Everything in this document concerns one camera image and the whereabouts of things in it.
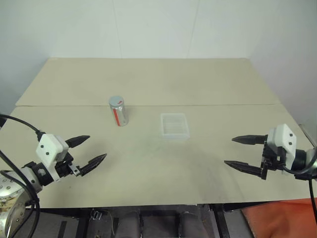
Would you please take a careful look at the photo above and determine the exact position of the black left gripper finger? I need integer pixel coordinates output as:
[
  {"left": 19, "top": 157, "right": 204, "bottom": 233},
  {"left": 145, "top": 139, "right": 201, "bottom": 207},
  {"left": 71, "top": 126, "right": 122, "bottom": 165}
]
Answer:
[
  {"left": 78, "top": 153, "right": 108, "bottom": 177},
  {"left": 64, "top": 135, "right": 91, "bottom": 149}
]

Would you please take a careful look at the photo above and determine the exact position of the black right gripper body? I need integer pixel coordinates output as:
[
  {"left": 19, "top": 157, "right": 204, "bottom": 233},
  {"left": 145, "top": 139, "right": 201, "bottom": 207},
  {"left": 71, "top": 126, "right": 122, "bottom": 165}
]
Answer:
[{"left": 260, "top": 140, "right": 286, "bottom": 181}]

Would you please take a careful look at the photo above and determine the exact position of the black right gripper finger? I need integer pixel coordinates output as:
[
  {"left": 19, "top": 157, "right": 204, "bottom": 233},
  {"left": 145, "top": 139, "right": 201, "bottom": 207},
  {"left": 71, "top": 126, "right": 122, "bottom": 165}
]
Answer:
[
  {"left": 223, "top": 160, "right": 263, "bottom": 178},
  {"left": 231, "top": 134, "right": 269, "bottom": 146}
]

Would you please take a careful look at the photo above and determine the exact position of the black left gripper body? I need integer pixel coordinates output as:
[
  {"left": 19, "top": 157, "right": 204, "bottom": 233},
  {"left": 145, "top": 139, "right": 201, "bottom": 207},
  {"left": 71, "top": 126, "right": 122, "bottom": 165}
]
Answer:
[{"left": 54, "top": 153, "right": 83, "bottom": 179}]

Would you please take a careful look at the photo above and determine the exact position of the clear plastic container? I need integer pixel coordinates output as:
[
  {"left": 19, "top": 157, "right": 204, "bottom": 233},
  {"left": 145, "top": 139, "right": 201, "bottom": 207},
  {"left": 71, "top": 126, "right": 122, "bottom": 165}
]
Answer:
[{"left": 159, "top": 113, "right": 191, "bottom": 140}]

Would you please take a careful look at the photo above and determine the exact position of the orange cloth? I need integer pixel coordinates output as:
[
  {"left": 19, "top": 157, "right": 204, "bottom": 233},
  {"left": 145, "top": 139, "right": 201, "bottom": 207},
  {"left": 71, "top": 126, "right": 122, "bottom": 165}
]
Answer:
[{"left": 241, "top": 197, "right": 317, "bottom": 238}]

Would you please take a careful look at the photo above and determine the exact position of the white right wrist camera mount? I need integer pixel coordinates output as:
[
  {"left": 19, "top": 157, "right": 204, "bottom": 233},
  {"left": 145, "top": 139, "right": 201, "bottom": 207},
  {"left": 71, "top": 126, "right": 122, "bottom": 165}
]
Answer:
[{"left": 268, "top": 123, "right": 298, "bottom": 172}]

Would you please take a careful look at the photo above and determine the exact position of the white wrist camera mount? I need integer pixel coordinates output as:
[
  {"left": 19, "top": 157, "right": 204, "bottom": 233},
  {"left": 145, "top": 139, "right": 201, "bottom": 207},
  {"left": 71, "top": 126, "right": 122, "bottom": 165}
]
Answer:
[
  {"left": 268, "top": 123, "right": 298, "bottom": 172},
  {"left": 35, "top": 133, "right": 70, "bottom": 181}
]

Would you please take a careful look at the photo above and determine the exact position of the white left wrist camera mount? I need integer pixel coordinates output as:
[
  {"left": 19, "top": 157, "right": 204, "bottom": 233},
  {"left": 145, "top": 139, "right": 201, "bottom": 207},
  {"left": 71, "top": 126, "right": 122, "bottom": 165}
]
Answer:
[{"left": 35, "top": 133, "right": 70, "bottom": 181}]

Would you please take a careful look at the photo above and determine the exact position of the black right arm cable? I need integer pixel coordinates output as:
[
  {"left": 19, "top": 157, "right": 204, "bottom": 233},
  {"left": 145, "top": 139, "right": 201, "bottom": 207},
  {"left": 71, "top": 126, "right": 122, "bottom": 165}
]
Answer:
[{"left": 282, "top": 146, "right": 317, "bottom": 238}]

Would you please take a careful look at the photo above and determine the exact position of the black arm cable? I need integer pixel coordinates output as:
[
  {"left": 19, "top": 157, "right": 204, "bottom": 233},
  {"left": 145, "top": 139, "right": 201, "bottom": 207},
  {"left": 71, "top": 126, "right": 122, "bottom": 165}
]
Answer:
[
  {"left": 0, "top": 113, "right": 42, "bottom": 238},
  {"left": 282, "top": 146, "right": 317, "bottom": 238}
]

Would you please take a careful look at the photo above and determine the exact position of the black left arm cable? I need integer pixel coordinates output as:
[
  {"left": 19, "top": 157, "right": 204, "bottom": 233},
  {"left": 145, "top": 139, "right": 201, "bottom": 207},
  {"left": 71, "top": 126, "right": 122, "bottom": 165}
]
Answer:
[{"left": 0, "top": 113, "right": 42, "bottom": 238}]

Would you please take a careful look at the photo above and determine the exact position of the black metal table frame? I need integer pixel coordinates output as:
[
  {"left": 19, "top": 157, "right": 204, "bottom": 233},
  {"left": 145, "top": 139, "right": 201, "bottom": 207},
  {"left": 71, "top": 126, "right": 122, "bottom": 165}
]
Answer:
[{"left": 24, "top": 201, "right": 317, "bottom": 238}]

